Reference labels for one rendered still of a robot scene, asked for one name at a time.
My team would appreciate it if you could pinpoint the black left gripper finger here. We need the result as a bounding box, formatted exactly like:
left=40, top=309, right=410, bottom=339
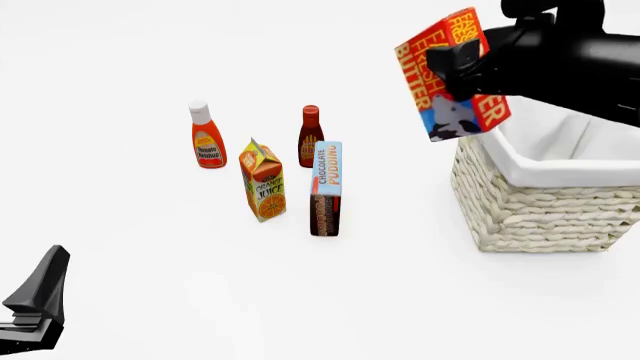
left=2, top=244, right=71, bottom=326

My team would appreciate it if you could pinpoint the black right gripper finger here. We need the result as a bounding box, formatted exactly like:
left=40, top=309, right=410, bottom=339
left=425, top=38, right=484, bottom=103

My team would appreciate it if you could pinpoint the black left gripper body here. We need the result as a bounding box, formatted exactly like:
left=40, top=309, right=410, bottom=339
left=0, top=305, right=65, bottom=356

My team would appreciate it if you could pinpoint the red butter box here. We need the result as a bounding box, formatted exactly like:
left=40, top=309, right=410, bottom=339
left=393, top=6, right=512, bottom=143

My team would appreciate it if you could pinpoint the woven basket with white liner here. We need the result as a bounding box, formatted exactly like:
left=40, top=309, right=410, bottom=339
left=450, top=94, right=640, bottom=254

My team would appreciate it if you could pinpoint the dark bbq sauce bottle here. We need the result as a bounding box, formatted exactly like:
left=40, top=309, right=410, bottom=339
left=298, top=104, right=325, bottom=169

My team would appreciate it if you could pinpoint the chocolate pudding box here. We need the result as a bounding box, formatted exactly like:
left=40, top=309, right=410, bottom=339
left=309, top=140, right=344, bottom=237

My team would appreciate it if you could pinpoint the tomato ketchup bottle white cap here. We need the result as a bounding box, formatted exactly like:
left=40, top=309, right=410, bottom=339
left=188, top=99, right=228, bottom=170

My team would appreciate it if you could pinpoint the orange juice carton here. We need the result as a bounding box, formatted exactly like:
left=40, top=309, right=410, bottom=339
left=238, top=136, right=288, bottom=224

